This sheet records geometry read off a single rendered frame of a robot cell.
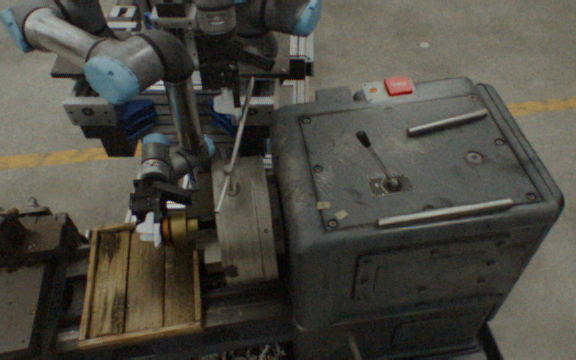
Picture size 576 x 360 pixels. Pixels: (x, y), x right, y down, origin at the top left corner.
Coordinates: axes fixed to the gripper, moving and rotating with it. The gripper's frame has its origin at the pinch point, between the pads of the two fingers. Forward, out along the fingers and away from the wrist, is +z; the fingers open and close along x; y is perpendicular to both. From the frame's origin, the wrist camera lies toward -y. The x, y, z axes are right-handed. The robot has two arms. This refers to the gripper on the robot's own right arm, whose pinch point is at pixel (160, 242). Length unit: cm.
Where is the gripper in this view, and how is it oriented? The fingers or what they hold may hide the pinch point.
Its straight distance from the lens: 129.8
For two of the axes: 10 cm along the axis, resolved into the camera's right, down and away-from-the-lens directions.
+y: -9.9, 1.1, -0.7
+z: 1.3, 7.7, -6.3
